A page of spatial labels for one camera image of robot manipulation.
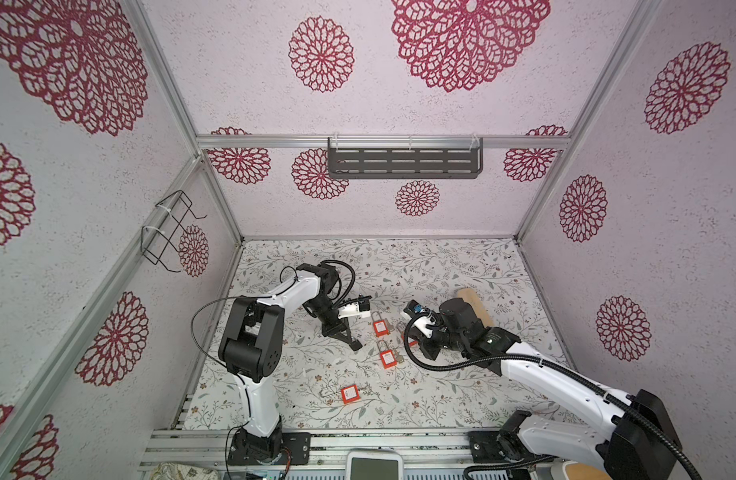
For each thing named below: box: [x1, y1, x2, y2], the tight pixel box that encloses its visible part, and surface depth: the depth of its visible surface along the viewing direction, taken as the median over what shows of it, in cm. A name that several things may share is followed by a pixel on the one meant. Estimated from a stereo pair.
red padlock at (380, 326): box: [371, 310, 390, 338], surface depth 96 cm
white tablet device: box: [345, 450, 404, 480], surface depth 69 cm
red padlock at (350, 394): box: [340, 384, 361, 404], surface depth 83 cm
